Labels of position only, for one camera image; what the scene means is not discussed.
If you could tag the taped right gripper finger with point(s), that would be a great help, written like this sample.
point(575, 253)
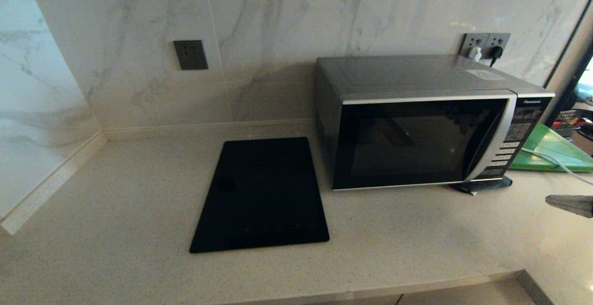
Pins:
point(572, 204)

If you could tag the dark glass microwave door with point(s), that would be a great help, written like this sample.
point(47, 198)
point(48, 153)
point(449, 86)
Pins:
point(417, 142)

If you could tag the silver microwave oven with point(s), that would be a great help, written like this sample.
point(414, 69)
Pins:
point(407, 73)

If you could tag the green cutting board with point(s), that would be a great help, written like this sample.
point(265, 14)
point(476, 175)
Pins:
point(556, 149)

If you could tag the black rubber pad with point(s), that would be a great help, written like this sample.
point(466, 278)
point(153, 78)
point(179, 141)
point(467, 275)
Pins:
point(482, 185)

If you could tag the white sticker label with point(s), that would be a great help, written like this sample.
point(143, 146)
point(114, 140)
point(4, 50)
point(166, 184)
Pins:
point(484, 74)

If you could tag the black power plug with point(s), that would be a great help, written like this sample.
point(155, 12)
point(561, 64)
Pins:
point(495, 54)

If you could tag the white power plug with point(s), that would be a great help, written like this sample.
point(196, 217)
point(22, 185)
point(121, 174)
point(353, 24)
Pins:
point(475, 54)

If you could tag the black glass induction cooktop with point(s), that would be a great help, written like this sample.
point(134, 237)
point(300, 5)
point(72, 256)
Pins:
point(259, 198)

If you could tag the black metal frame post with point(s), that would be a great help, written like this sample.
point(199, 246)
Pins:
point(567, 45)

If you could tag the grey double wall socket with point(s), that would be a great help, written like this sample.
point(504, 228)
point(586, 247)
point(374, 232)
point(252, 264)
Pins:
point(484, 41)

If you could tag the dark single wall socket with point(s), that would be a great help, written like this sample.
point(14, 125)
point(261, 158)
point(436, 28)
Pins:
point(190, 54)

